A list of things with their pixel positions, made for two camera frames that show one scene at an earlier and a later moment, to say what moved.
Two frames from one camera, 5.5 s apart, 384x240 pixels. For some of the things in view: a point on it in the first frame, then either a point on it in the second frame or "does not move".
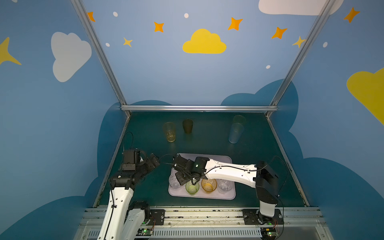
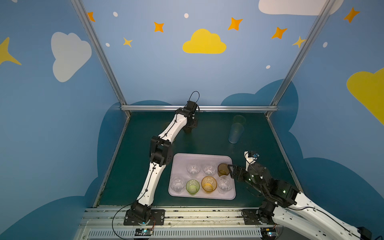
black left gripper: x=149 y=162 to x=188 y=126
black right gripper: x=183 y=167 to x=237 y=172
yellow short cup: x=209 y=185 does not move
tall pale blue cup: x=236 y=131 does not move
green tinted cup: x=239 y=119 does not move
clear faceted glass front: x=224 y=186 does not move
